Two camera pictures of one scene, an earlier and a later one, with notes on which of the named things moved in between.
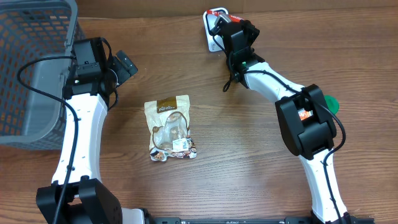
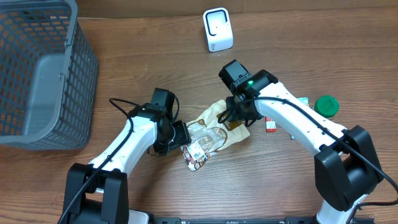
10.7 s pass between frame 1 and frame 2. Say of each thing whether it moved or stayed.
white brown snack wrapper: moved
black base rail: stayed
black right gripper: moved
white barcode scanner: stayed
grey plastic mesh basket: stayed
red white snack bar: moved
